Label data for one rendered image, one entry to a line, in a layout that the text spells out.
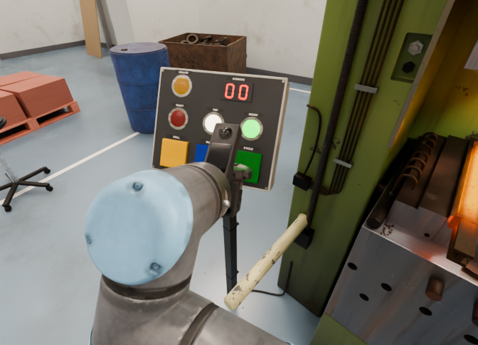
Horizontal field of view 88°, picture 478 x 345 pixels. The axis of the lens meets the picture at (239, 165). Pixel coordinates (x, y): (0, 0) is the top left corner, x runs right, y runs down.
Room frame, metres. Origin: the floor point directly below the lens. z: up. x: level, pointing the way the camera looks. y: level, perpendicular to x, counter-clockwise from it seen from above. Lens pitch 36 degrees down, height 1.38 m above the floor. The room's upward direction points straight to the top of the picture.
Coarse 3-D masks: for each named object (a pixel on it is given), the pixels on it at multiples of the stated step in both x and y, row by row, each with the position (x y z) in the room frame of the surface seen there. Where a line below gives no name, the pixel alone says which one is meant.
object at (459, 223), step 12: (468, 168) 0.52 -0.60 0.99; (468, 180) 0.45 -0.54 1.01; (468, 192) 0.41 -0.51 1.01; (468, 204) 0.37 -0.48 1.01; (456, 216) 0.33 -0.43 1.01; (468, 216) 0.34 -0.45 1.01; (456, 228) 0.32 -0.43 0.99; (468, 228) 0.30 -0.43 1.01; (456, 240) 0.28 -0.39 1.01; (468, 240) 0.28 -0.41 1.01; (456, 252) 0.26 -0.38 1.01; (468, 252) 0.25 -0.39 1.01
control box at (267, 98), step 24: (168, 72) 0.68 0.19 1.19; (192, 72) 0.66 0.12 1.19; (216, 72) 0.64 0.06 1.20; (168, 96) 0.64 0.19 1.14; (192, 96) 0.63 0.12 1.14; (216, 96) 0.61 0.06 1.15; (240, 96) 0.59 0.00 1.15; (264, 96) 0.58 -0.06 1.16; (168, 120) 0.61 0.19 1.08; (192, 120) 0.60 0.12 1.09; (240, 120) 0.57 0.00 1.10; (264, 120) 0.55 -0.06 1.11; (192, 144) 0.56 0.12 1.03; (240, 144) 0.54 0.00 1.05; (264, 144) 0.52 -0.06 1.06; (264, 168) 0.49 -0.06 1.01
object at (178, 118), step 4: (172, 112) 0.62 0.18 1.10; (176, 112) 0.61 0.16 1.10; (180, 112) 0.61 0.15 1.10; (172, 116) 0.61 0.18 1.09; (176, 116) 0.61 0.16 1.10; (180, 116) 0.60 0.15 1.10; (184, 116) 0.60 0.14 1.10; (172, 120) 0.60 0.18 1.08; (176, 120) 0.60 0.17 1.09; (180, 120) 0.60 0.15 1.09; (184, 120) 0.60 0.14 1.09; (176, 124) 0.60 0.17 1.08; (180, 124) 0.59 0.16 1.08
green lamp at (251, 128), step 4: (248, 120) 0.56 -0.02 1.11; (252, 120) 0.56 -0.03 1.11; (244, 124) 0.56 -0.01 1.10; (248, 124) 0.55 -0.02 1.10; (252, 124) 0.55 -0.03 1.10; (256, 124) 0.55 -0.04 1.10; (244, 128) 0.55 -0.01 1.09; (248, 128) 0.55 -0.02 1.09; (252, 128) 0.55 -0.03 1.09; (256, 128) 0.54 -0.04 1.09; (244, 132) 0.55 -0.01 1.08; (248, 132) 0.54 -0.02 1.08; (252, 132) 0.54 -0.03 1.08; (256, 132) 0.54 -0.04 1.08; (248, 136) 0.54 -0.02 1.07; (252, 136) 0.54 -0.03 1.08
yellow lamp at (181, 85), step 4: (176, 80) 0.65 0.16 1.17; (180, 80) 0.65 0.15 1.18; (184, 80) 0.65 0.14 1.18; (176, 84) 0.65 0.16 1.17; (180, 84) 0.65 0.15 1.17; (184, 84) 0.64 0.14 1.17; (188, 84) 0.64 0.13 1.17; (176, 88) 0.64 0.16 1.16; (180, 88) 0.64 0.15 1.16; (184, 88) 0.64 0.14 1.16; (188, 88) 0.64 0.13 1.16; (180, 92) 0.64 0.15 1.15; (184, 92) 0.63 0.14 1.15
